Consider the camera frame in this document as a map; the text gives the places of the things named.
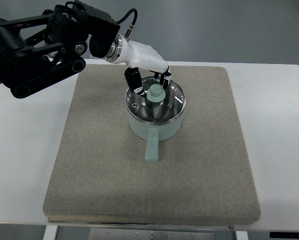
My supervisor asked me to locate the glass lid green knob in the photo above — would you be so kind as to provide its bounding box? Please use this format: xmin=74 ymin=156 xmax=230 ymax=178
xmin=125 ymin=77 xmax=186 ymax=125

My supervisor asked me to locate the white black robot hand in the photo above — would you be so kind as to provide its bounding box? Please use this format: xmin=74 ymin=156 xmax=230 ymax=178
xmin=105 ymin=34 xmax=172 ymax=98

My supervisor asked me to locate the white table leg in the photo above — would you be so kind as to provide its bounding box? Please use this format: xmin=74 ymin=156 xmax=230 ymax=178
xmin=43 ymin=225 xmax=58 ymax=240
xmin=235 ymin=231 xmax=249 ymax=240

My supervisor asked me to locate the metal bracket under table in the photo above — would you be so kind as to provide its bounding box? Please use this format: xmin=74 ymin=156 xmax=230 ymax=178
xmin=89 ymin=228 xmax=215 ymax=240

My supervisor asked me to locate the grey felt mat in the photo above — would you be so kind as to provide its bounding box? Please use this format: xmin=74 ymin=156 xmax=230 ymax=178
xmin=43 ymin=65 xmax=261 ymax=226

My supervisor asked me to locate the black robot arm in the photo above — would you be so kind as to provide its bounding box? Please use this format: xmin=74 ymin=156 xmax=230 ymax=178
xmin=0 ymin=0 xmax=121 ymax=99

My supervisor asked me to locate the black bar bottom right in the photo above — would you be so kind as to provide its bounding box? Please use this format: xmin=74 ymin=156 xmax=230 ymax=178
xmin=269 ymin=232 xmax=299 ymax=239

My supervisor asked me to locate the mint green saucepan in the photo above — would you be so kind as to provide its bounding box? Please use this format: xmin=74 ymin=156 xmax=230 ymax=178
xmin=128 ymin=110 xmax=185 ymax=164

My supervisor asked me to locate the white table leg left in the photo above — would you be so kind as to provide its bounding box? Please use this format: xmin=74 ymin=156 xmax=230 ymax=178
xmin=43 ymin=225 xmax=58 ymax=240

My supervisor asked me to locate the white table leg right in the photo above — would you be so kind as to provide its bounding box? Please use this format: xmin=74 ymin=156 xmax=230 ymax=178
xmin=235 ymin=231 xmax=249 ymax=240

